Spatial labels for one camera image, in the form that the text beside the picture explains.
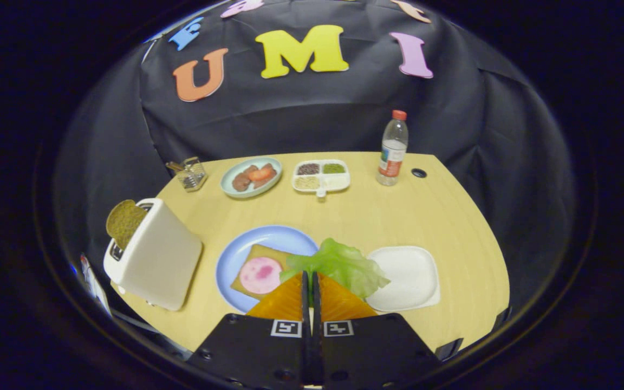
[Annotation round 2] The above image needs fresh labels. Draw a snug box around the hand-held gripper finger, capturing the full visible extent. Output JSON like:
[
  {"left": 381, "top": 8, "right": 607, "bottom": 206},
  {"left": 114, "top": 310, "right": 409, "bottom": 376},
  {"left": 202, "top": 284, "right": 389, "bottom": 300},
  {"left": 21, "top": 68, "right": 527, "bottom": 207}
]
[
  {"left": 186, "top": 270, "right": 313, "bottom": 390},
  {"left": 313, "top": 271, "right": 443, "bottom": 390}
]

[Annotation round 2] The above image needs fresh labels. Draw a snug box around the green lettuce leaf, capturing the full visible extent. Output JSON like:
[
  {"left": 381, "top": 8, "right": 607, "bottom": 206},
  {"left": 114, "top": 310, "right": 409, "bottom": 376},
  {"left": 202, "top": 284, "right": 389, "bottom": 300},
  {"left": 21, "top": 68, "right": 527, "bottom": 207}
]
[{"left": 279, "top": 238, "right": 391, "bottom": 300}]

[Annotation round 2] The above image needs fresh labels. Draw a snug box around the brown toast slice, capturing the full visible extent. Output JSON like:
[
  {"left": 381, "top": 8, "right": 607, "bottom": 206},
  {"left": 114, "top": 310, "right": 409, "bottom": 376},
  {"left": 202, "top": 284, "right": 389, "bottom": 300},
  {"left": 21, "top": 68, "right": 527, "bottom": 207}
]
[{"left": 106, "top": 199, "right": 149, "bottom": 251}]

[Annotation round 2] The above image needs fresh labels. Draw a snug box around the pink ham slice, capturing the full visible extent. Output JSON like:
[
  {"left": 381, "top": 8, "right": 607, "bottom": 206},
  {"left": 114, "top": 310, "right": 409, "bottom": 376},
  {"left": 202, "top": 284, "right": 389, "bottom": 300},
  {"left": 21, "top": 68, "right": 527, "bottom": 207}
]
[{"left": 239, "top": 257, "right": 283, "bottom": 295}]

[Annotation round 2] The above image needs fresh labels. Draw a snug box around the tan bread slice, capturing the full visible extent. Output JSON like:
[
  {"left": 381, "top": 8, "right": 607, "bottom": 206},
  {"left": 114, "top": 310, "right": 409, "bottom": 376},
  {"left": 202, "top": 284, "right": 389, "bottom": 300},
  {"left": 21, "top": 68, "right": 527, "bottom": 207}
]
[{"left": 230, "top": 244, "right": 304, "bottom": 301}]

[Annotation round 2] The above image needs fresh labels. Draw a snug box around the blue plate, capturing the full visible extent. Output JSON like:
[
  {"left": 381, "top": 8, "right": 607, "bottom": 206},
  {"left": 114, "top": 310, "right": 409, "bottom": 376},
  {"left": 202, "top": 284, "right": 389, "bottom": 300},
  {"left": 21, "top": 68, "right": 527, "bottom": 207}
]
[{"left": 215, "top": 225, "right": 319, "bottom": 314}]

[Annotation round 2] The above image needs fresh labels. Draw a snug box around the white square plate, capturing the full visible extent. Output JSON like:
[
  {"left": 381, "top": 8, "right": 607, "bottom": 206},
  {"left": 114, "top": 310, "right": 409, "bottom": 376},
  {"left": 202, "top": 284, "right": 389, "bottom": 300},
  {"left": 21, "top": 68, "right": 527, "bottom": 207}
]
[{"left": 365, "top": 246, "right": 441, "bottom": 313}]

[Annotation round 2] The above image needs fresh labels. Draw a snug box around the white divided dish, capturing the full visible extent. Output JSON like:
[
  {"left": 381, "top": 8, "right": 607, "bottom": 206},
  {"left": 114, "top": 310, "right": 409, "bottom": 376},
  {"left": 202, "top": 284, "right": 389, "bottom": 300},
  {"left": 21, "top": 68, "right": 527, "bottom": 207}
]
[{"left": 291, "top": 159, "right": 351, "bottom": 198}]

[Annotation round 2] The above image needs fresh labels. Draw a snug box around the white toaster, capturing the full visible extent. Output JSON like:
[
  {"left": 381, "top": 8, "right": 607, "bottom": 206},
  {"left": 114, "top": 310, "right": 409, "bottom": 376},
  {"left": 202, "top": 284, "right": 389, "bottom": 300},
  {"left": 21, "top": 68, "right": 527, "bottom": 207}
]
[{"left": 103, "top": 198, "right": 204, "bottom": 312}]

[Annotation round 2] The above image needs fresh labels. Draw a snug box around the pale green plate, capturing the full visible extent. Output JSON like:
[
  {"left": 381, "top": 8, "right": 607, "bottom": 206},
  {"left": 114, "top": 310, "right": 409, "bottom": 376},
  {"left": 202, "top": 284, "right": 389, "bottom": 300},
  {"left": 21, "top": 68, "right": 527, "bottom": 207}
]
[{"left": 220, "top": 157, "right": 283, "bottom": 199}]

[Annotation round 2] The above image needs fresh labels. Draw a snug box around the clear bottle with red cap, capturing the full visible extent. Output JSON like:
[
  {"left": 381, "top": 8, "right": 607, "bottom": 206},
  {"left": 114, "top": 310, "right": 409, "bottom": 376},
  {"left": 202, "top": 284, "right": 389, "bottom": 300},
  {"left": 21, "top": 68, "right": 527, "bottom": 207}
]
[{"left": 376, "top": 110, "right": 409, "bottom": 187}]

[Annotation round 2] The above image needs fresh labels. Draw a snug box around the white power strip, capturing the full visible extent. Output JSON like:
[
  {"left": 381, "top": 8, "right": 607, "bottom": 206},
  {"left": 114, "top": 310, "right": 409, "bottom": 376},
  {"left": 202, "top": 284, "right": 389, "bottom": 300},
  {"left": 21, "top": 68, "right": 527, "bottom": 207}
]
[{"left": 79, "top": 253, "right": 113, "bottom": 317}]

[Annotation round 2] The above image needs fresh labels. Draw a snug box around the wire mesh basket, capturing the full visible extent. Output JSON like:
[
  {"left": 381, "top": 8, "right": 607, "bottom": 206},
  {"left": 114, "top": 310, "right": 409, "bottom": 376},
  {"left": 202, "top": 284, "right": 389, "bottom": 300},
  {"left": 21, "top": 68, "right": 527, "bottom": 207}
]
[{"left": 166, "top": 157, "right": 208, "bottom": 193}]

